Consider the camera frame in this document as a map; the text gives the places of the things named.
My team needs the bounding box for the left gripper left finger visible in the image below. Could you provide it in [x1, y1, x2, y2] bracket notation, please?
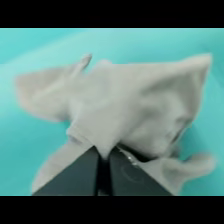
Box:
[32, 145, 101, 197]

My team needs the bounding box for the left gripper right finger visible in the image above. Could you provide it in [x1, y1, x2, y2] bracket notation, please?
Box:
[108, 146, 174, 197]

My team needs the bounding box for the brown T-shirt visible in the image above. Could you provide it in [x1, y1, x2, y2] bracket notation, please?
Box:
[14, 52, 218, 197]

